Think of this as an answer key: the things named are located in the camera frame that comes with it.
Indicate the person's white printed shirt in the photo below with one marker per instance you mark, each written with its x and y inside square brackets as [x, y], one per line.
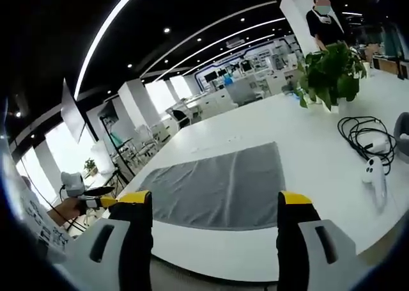
[35, 217]

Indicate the small potted plant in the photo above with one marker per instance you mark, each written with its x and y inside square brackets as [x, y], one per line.
[89, 166]

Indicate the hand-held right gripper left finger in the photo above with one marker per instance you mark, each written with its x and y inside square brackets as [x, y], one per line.
[108, 240]

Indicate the black office chair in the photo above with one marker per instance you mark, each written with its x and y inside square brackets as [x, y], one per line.
[181, 117]

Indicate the white power adapter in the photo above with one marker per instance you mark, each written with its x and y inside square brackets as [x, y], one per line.
[378, 144]

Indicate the grey towel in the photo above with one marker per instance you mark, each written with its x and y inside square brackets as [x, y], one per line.
[220, 188]

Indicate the green potted plant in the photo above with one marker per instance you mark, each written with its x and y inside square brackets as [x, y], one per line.
[332, 73]

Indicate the black light stand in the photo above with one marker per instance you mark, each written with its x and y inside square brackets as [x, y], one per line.
[116, 150]

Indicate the white table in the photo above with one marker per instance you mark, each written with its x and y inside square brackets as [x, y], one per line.
[319, 144]

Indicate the grey reflector panel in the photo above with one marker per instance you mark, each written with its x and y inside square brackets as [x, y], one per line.
[73, 112]

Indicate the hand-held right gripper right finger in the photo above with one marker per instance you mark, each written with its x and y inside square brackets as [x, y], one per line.
[306, 240]

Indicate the grey rounded object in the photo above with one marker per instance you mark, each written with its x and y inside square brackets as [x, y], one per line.
[403, 131]

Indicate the person's left hand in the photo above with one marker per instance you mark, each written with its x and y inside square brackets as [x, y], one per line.
[75, 207]

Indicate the white handheld controller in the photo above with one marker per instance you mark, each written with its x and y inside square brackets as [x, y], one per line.
[374, 179]

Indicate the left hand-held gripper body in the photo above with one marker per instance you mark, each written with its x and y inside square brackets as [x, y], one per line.
[72, 183]

